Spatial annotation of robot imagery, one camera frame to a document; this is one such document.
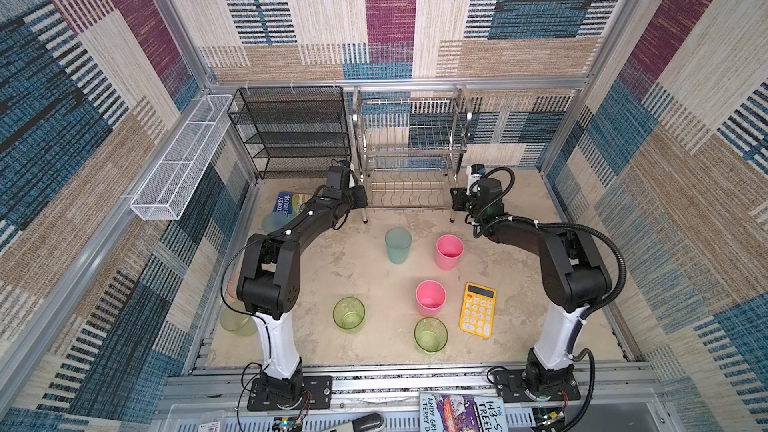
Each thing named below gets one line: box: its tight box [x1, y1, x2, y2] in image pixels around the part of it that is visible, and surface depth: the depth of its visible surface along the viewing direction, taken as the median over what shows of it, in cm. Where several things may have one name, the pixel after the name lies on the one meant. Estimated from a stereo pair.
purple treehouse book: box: [419, 393, 509, 432], surface depth 70 cm
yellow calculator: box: [459, 282, 497, 339], surface depth 87 cm
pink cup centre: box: [415, 279, 447, 318], surface depth 83 cm
